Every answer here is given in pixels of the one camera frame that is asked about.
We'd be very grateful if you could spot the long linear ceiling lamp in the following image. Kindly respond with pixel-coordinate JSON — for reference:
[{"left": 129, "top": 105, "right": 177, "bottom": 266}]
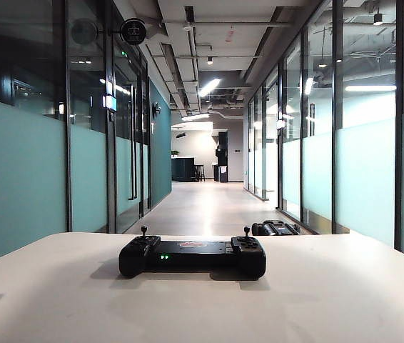
[{"left": 198, "top": 77, "right": 221, "bottom": 98}]

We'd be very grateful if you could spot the black quadruped robot dog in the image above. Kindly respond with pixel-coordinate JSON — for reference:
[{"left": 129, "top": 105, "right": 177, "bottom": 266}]
[{"left": 251, "top": 220, "right": 301, "bottom": 237}]

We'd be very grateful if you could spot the round black hanging sign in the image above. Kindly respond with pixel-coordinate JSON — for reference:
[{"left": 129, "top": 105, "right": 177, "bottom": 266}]
[{"left": 120, "top": 17, "right": 148, "bottom": 46}]

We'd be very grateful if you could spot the long black door handle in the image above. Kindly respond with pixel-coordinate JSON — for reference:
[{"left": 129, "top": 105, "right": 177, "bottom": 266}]
[{"left": 127, "top": 82, "right": 138, "bottom": 199}]

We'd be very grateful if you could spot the dark counter cabinet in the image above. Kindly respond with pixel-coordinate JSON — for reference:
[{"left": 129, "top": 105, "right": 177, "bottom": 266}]
[{"left": 171, "top": 156, "right": 196, "bottom": 182}]

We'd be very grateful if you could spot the tall black cabinet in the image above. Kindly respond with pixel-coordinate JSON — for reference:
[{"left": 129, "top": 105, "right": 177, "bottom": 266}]
[{"left": 217, "top": 130, "right": 230, "bottom": 166}]

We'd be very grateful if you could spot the black remote control with joysticks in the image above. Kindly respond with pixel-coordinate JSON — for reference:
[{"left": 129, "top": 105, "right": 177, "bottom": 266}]
[{"left": 118, "top": 224, "right": 267, "bottom": 279}]

